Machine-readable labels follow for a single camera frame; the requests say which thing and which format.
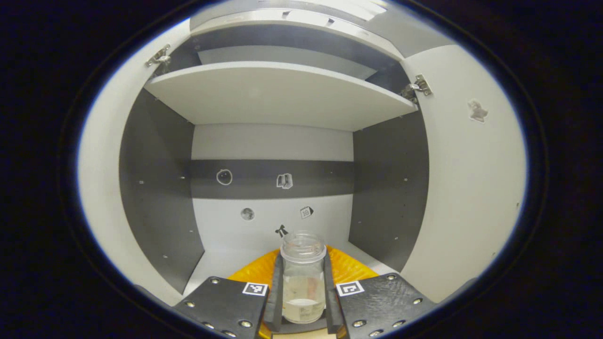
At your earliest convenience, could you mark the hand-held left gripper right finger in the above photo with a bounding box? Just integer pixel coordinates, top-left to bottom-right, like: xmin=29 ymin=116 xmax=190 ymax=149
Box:
xmin=324 ymin=245 xmax=436 ymax=339

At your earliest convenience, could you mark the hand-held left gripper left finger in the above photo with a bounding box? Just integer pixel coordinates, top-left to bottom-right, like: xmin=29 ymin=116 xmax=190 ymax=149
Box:
xmin=173 ymin=249 xmax=285 ymax=339

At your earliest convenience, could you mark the clear plastic bottle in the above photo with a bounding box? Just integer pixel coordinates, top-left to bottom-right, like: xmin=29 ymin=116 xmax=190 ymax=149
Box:
xmin=280 ymin=231 xmax=327 ymax=324

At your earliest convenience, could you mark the grey cabinet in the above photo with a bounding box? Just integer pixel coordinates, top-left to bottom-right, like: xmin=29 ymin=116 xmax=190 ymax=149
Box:
xmin=118 ymin=8 xmax=430 ymax=307

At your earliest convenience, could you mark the grey cabinet shelf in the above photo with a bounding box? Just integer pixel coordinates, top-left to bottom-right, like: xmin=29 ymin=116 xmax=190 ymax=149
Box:
xmin=144 ymin=61 xmax=419 ymax=132

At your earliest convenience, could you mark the metal door hinge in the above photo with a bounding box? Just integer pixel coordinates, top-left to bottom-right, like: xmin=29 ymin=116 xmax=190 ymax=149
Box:
xmin=401 ymin=74 xmax=432 ymax=100
xmin=145 ymin=45 xmax=171 ymax=67

